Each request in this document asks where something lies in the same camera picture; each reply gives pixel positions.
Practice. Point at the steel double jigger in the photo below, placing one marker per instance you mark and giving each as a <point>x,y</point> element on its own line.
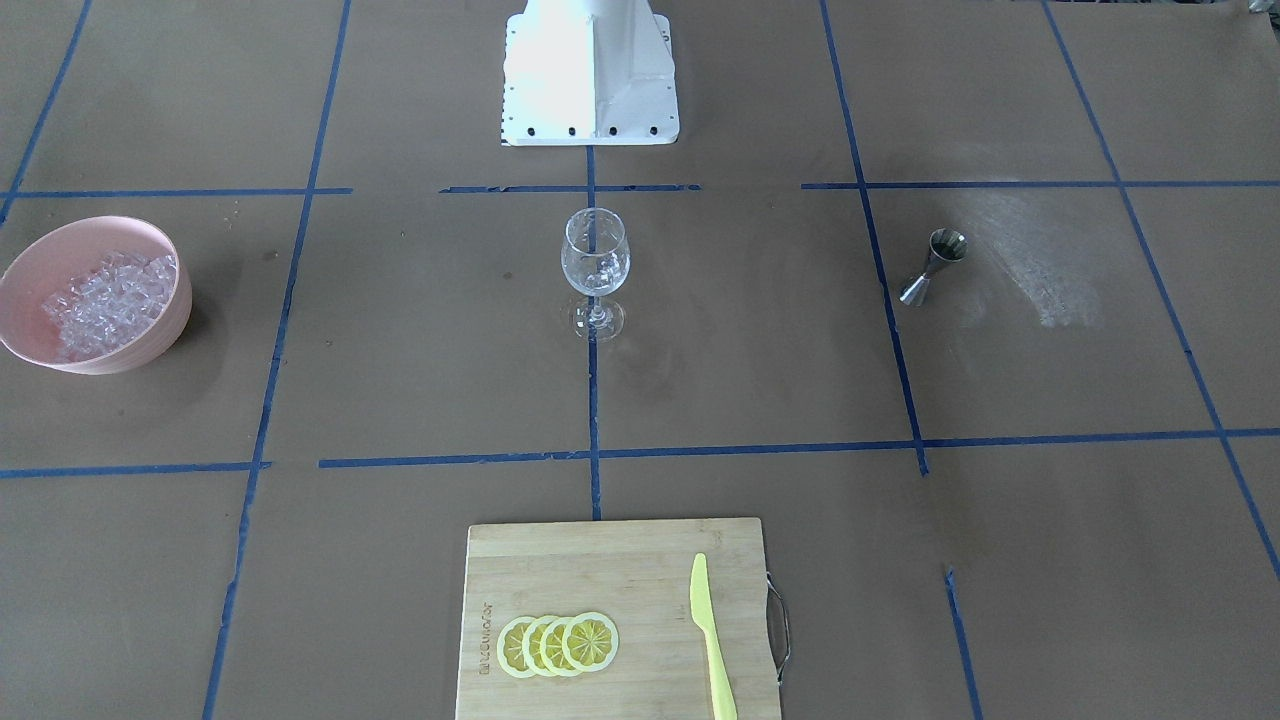
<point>946,247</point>

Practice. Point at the clear wine glass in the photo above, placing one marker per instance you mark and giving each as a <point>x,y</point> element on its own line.
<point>595,259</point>

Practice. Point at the clear ice cubes pile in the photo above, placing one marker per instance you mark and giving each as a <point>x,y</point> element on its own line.
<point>104,309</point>

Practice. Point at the bamboo cutting board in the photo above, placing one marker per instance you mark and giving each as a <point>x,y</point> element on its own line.
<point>637,573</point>

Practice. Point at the yellow plastic knife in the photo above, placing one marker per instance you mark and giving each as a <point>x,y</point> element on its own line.
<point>702,614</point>

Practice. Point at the pink plastic bowl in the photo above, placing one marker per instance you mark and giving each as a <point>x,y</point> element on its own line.
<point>71,250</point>

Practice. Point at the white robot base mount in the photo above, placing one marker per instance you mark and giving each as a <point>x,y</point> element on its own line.
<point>589,73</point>

